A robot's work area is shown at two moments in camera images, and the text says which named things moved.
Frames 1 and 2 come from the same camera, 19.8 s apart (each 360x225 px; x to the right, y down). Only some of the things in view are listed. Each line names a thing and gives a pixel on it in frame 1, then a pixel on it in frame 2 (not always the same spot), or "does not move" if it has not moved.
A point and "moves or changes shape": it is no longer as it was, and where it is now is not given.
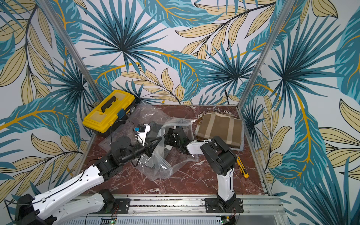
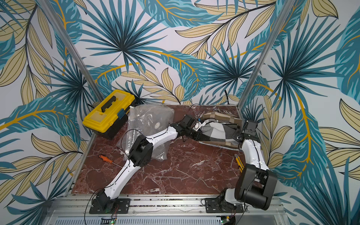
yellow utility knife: (242, 168) does not move
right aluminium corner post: (283, 14) does not move
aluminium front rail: (190, 210) does not move
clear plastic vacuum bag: (144, 139) moves or changes shape
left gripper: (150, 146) -> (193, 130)
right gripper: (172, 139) -> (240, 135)
